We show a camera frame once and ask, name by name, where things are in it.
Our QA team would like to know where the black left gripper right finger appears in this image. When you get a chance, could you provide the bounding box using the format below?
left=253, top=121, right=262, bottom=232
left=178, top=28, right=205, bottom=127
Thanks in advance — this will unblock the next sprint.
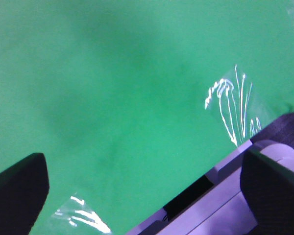
left=240, top=150, right=294, bottom=235

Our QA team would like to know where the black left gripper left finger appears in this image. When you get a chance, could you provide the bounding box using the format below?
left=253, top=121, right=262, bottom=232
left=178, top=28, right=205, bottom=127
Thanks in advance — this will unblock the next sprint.
left=0, top=153, right=49, bottom=235

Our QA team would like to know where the clear tape patch left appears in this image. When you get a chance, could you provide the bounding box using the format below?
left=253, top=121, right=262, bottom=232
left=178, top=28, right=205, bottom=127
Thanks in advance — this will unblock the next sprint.
left=39, top=193, right=113, bottom=235

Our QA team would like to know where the clear tape patch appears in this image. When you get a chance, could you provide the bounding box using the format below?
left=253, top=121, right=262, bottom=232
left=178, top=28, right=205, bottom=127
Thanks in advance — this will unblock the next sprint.
left=39, top=193, right=113, bottom=235
left=204, top=64, right=275, bottom=147

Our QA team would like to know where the clear tape patch centre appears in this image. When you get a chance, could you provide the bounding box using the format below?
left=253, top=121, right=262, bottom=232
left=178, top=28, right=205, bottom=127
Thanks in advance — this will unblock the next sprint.
left=204, top=64, right=275, bottom=147

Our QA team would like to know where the green table cloth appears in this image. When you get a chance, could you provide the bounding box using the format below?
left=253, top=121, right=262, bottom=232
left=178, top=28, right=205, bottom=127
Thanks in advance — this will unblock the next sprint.
left=0, top=0, right=294, bottom=235

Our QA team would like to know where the white table frame edge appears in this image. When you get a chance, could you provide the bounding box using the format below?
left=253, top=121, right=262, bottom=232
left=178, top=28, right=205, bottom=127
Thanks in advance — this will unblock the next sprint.
left=126, top=139, right=294, bottom=235

